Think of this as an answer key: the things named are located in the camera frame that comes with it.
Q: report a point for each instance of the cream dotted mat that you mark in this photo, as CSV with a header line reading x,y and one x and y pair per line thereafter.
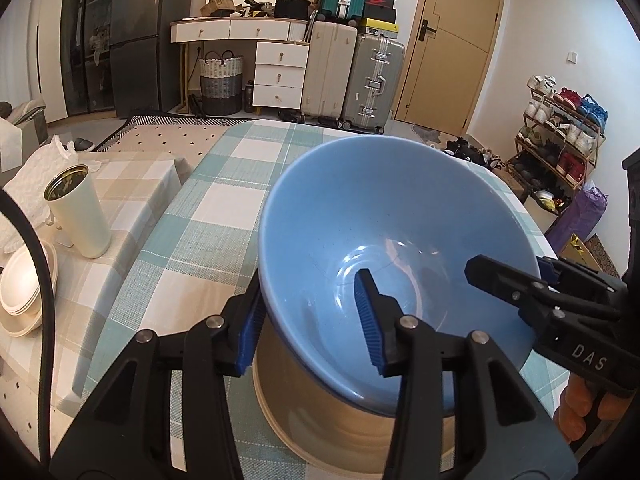
x,y
165,137

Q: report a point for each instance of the black shoe box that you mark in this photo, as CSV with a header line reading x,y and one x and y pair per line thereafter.
x,y
380,12

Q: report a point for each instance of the white crumpled plastic bag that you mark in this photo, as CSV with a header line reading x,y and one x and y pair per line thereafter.
x,y
30,180

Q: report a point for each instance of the black bag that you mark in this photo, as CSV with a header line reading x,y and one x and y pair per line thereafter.
x,y
292,7

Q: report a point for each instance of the woven laundry basket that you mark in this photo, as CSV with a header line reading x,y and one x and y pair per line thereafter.
x,y
220,85

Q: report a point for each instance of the patterned paper bag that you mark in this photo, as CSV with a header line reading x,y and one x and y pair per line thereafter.
x,y
602,255

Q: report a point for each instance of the beige suitcase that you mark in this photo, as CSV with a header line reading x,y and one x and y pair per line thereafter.
x,y
327,70

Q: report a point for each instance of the beige plaid tablecloth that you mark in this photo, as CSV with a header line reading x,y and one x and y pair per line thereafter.
x,y
125,220

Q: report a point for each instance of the grey floor mat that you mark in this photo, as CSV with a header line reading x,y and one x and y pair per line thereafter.
x,y
426,135

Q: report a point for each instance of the yellow shoe box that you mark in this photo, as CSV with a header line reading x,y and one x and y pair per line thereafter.
x,y
379,27

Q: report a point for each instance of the scattered dark shoes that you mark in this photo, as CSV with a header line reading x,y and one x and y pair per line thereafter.
x,y
470,152

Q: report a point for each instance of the silver suitcase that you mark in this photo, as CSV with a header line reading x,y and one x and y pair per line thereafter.
x,y
372,85

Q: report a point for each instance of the small white bowl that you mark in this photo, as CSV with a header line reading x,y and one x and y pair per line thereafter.
x,y
20,285

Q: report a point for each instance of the wooden shoe rack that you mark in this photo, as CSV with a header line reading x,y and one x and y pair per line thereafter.
x,y
595,157

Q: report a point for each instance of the white tissue paper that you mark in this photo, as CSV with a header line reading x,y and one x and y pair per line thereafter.
x,y
10,145

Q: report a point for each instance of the grey slipper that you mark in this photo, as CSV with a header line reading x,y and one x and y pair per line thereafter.
x,y
84,145

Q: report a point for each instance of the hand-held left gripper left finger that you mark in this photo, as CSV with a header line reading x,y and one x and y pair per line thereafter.
x,y
250,330

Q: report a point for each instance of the purple plastic bag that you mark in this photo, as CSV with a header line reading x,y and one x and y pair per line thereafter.
x,y
575,220

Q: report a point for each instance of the small open cardboard box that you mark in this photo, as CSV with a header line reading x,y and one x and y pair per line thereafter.
x,y
217,7

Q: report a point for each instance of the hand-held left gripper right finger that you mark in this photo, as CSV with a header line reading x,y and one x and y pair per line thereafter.
x,y
367,320

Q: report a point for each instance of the white plastic holder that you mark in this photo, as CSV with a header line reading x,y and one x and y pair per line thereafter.
x,y
60,235

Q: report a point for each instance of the light blue bowl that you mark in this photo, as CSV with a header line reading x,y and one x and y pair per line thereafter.
x,y
375,210

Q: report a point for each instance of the white tumbler cup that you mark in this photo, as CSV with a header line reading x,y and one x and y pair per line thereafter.
x,y
80,220

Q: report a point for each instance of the cream round plate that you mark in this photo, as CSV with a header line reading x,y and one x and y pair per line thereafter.
x,y
310,410

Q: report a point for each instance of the tan wooden door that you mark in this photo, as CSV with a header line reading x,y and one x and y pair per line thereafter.
x,y
450,75

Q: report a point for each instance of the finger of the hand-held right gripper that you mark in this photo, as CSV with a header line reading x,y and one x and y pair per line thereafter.
x,y
500,280
549,270

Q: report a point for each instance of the person's right hand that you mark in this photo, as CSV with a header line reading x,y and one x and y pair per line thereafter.
x,y
575,410

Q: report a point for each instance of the grey refrigerator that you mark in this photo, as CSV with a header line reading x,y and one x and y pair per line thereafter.
x,y
145,35

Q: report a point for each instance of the black glass cabinet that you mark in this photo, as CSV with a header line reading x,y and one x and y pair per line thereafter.
x,y
90,35

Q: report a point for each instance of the dark water bottle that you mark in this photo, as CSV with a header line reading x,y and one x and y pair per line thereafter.
x,y
249,97

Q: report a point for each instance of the grey padded chair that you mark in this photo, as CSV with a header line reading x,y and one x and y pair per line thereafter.
x,y
30,115

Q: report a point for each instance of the white vanity desk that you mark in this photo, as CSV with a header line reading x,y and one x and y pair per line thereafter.
x,y
250,30

